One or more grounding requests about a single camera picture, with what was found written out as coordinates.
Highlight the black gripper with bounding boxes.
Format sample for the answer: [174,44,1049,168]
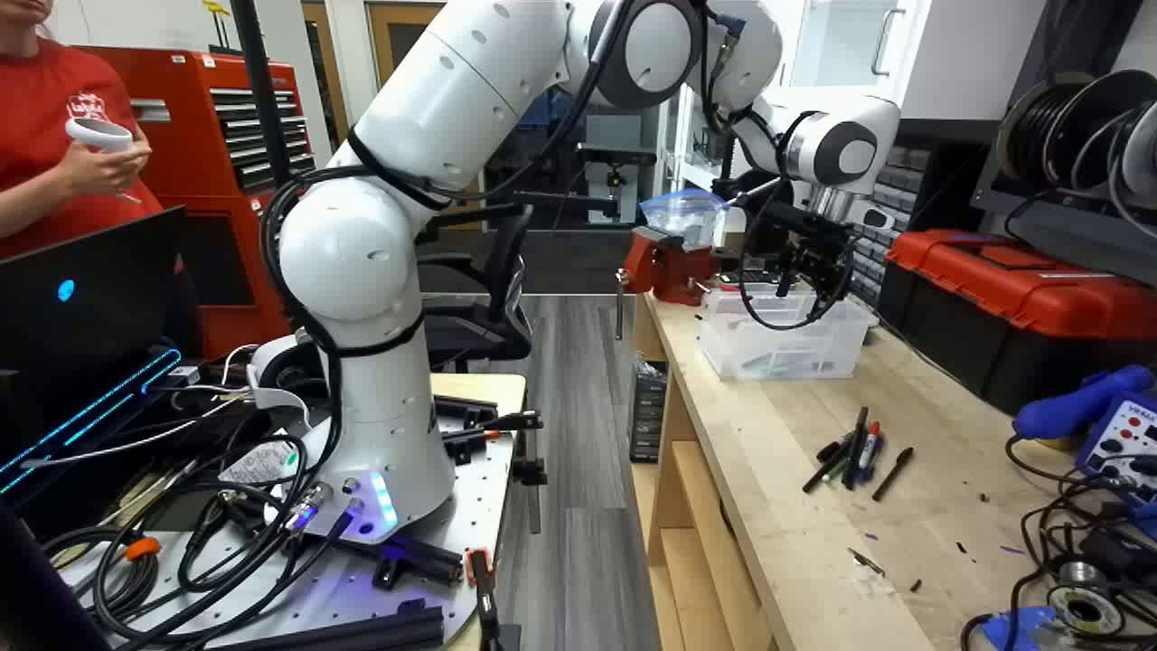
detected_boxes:
[744,198,862,307]

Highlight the blue marker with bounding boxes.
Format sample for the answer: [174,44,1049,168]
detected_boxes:
[842,406,871,493]

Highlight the red capped marker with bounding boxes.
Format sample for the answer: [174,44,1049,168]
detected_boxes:
[856,418,891,488]

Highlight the white VR controller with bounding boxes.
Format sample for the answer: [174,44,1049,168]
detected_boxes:
[62,110,140,154]

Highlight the operator forearm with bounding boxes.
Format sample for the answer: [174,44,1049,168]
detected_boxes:
[0,154,92,243]

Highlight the clear plastic box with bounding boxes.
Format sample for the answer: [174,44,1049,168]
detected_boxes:
[694,283,880,387]

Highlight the operator hand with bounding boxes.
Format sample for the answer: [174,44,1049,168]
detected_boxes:
[52,135,156,201]

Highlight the small parts drawer organizer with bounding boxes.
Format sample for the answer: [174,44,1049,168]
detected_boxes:
[842,135,941,307]

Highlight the clear plastic bag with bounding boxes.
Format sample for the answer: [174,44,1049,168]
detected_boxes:
[636,185,751,252]

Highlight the red bench vise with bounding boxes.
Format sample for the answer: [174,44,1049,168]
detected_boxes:
[619,227,722,307]

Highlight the black marker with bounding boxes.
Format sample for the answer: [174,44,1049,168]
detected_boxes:
[801,434,862,497]
[867,444,918,507]

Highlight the black tool hanging on bench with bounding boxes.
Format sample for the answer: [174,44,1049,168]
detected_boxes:
[626,359,671,467]

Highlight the red lidded black toolbox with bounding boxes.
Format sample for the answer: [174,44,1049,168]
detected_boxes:
[877,227,1157,418]

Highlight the white cabinet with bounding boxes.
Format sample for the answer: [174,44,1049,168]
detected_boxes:
[769,0,1054,123]

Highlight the black office chair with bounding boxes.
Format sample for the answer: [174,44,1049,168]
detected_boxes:
[408,195,543,373]

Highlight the blue soldering station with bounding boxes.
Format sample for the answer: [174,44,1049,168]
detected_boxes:
[1009,362,1157,497]

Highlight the grey robot mounting plate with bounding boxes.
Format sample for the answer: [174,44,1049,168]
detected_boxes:
[58,373,534,651]

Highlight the round metal part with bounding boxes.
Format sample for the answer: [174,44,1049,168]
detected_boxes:
[1041,552,1132,636]

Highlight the black stand pole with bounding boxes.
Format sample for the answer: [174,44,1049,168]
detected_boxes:
[228,0,296,186]

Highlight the red tool chest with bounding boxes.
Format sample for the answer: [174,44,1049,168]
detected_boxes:
[76,48,319,364]

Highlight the black laptop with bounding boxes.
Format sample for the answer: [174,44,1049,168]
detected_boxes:
[0,207,192,381]

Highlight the black case with blue edges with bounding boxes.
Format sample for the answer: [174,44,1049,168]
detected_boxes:
[0,342,189,497]

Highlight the person in red shirt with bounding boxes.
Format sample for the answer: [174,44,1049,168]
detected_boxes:
[0,0,168,262]

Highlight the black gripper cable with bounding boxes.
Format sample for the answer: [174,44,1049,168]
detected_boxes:
[727,103,862,336]

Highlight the black cable spools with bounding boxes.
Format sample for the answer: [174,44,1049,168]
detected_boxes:
[994,65,1157,211]

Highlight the black cable bundle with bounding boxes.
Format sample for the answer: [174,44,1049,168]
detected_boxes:
[960,434,1157,651]

